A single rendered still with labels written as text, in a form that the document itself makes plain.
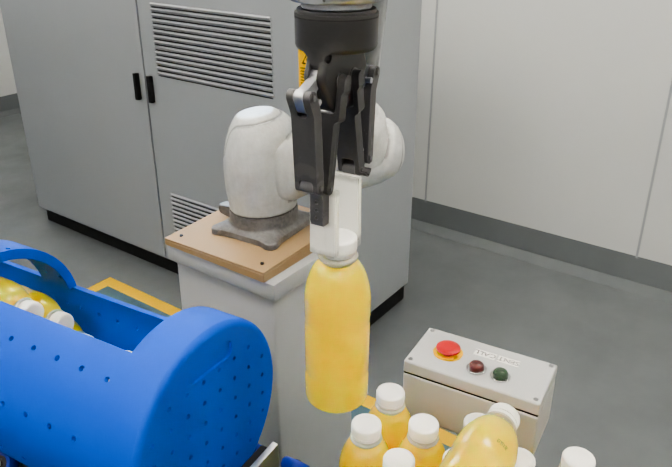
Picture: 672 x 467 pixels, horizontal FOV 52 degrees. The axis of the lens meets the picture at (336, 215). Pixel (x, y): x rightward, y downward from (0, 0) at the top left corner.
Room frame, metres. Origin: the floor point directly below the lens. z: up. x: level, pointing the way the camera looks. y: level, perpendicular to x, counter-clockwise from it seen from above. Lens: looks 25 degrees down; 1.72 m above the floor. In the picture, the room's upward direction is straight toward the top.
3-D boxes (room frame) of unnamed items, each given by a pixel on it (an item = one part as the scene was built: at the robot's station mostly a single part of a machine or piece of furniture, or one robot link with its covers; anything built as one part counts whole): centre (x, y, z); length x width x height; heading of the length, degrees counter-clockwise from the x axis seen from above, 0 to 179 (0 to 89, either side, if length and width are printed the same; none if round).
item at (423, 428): (0.70, -0.11, 1.09); 0.04 x 0.04 x 0.02
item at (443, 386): (0.83, -0.21, 1.05); 0.20 x 0.10 x 0.10; 61
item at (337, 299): (0.63, 0.00, 1.30); 0.07 x 0.07 x 0.19
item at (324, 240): (0.61, 0.01, 1.43); 0.03 x 0.01 x 0.07; 60
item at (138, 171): (3.22, 0.69, 0.72); 2.15 x 0.54 x 1.45; 54
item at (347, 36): (0.63, 0.00, 1.58); 0.08 x 0.07 x 0.09; 150
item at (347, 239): (0.63, 0.00, 1.39); 0.04 x 0.04 x 0.02
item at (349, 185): (0.65, -0.01, 1.43); 0.03 x 0.01 x 0.07; 60
